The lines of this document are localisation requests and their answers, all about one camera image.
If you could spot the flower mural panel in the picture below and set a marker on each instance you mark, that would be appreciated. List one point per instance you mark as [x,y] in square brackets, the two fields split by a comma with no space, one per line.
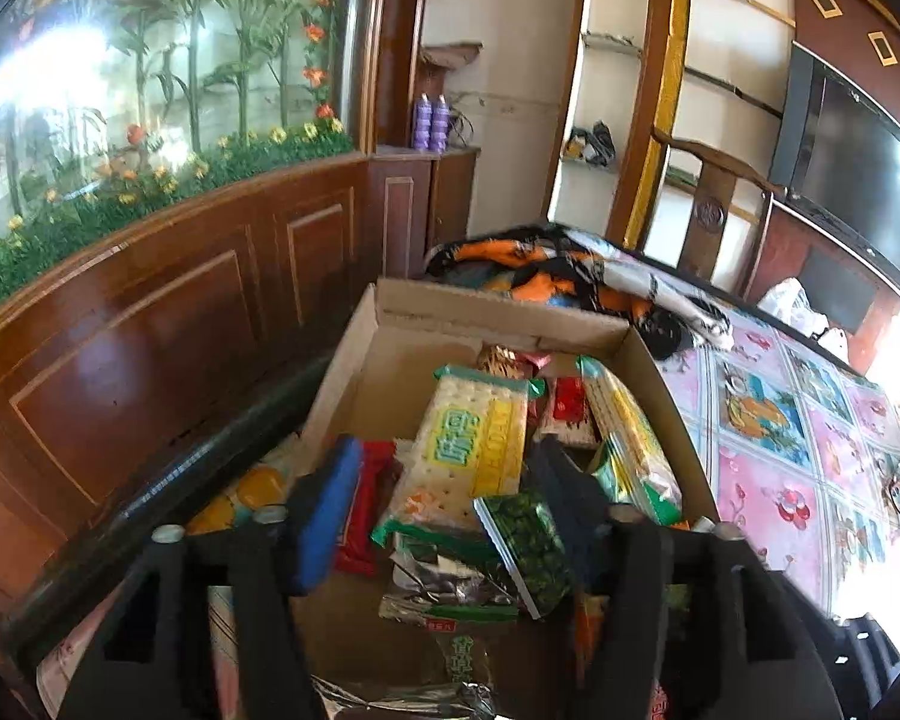
[113,109]

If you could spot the brown cardboard box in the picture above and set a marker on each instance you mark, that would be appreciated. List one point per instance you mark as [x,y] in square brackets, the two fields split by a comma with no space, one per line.
[405,369]

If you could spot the black flat screen television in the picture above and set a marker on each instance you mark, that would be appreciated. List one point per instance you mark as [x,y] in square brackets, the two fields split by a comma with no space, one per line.
[837,157]

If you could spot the red white candy packet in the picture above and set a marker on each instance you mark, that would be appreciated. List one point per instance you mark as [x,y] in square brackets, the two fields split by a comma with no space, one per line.
[567,416]

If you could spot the colourful fruit print tablecloth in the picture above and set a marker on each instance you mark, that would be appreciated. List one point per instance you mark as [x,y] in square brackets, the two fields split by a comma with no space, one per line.
[792,447]

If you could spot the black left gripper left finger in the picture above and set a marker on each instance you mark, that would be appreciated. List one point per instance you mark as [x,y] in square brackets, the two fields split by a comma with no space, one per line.
[151,656]

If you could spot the green peas packet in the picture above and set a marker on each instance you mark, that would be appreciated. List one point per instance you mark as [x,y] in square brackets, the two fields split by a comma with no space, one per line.
[522,530]

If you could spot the purple bottle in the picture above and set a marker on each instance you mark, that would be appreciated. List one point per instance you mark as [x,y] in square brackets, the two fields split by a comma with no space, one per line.
[439,125]
[422,123]

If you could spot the orange black white cloth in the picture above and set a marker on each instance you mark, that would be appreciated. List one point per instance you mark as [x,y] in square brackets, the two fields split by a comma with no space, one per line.
[560,266]

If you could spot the wooden chair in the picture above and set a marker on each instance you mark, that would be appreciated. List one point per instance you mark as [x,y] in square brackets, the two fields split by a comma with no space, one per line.
[711,205]

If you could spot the dark wooden cabinet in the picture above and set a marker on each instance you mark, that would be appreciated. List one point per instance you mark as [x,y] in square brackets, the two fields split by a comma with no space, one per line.
[123,348]

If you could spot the yellow cracker package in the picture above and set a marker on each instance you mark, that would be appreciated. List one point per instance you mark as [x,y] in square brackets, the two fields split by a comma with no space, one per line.
[630,466]
[470,444]

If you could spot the right purple bottle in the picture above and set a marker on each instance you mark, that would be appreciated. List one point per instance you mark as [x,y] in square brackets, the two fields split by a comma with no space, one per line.
[439,125]

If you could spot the red snack bar packet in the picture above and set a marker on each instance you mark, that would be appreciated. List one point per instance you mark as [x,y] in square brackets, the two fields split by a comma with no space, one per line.
[380,471]

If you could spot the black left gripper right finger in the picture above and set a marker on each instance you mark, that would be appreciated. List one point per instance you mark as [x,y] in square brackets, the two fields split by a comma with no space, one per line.
[691,616]

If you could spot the white plastic bag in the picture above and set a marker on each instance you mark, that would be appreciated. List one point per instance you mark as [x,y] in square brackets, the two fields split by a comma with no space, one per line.
[788,302]

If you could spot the silver foil snack packet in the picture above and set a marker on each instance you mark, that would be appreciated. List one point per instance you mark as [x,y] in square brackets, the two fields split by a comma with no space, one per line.
[442,580]

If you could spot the dark red snack packet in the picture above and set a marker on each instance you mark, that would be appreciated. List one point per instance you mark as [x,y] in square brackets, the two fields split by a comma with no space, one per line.
[507,363]

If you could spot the black yellow item on shelf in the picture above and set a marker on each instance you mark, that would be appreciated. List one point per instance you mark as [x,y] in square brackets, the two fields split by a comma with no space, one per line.
[593,146]

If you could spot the left purple bottle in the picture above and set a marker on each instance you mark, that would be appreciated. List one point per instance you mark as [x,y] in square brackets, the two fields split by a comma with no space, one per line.
[422,123]

